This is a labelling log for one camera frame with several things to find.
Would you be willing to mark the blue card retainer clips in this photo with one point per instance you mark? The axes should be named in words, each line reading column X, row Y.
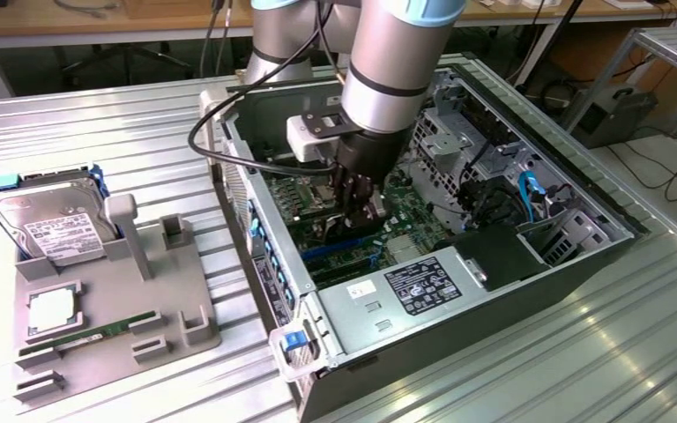
column 270, row 255

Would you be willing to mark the silver CPU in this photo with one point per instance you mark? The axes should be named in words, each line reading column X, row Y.
column 53, row 313

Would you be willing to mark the wooden desk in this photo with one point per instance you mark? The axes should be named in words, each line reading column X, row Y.
column 138, row 23

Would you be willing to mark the black graphics card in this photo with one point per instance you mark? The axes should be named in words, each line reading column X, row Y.
column 338, row 235

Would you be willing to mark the metal drive cage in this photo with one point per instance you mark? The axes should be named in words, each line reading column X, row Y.
column 450, row 141

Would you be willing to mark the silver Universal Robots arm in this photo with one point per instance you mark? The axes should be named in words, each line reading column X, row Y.
column 385, row 66

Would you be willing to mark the hard disk with blue carrier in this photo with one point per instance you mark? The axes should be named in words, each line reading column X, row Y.
column 50, row 220

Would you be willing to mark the grey power supply unit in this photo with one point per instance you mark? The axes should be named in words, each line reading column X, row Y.
column 361, row 317

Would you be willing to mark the black plastic shroud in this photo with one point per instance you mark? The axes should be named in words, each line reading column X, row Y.
column 497, row 257

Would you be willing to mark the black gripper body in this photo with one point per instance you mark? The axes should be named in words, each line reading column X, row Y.
column 370, row 154

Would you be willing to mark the silver chipset heatsink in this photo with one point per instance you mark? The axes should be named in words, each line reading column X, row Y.
column 409, row 249

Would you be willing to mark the green motherboard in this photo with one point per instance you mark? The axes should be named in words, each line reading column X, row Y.
column 409, row 220

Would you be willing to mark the blue expansion slot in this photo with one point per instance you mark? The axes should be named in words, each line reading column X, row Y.
column 326, row 252

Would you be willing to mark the grey parts rack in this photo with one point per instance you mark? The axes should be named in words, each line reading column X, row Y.
column 109, row 308

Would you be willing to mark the aluminium frame table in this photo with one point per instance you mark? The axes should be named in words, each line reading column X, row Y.
column 673, row 53

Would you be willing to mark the black office chair base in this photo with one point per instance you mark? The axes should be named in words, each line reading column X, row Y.
column 126, row 57

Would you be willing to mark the black box on floor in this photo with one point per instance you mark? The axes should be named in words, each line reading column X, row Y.
column 614, row 119

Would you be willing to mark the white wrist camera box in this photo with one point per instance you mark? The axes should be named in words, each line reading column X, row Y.
column 304, row 141

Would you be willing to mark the open black PC case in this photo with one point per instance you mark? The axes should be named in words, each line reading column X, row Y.
column 490, row 330

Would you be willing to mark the CPU socket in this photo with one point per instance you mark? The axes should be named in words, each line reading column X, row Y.
column 321, row 193

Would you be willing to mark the blue case latch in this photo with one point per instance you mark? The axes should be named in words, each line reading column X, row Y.
column 290, row 341

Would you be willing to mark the green RAM stick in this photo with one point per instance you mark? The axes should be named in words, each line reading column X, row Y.
column 109, row 330

